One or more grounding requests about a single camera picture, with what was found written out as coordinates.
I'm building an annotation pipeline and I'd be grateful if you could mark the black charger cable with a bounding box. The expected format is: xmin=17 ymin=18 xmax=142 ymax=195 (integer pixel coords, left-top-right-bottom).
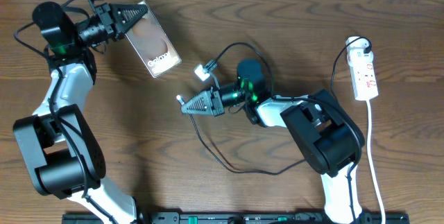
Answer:
xmin=176 ymin=37 xmax=373 ymax=176

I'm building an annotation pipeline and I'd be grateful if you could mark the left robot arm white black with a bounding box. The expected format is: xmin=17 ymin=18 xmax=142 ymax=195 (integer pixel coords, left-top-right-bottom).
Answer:
xmin=13 ymin=1 xmax=152 ymax=223

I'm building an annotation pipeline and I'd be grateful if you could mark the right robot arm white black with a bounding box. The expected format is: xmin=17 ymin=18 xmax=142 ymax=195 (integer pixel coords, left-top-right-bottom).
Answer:
xmin=177 ymin=59 xmax=365 ymax=223

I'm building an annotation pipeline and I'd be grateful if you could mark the white power strip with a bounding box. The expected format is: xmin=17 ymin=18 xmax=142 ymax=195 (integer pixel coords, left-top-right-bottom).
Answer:
xmin=345 ymin=36 xmax=379 ymax=101

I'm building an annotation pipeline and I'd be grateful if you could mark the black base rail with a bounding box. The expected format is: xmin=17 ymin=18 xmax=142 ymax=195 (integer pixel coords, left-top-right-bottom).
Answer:
xmin=61 ymin=212 xmax=410 ymax=224

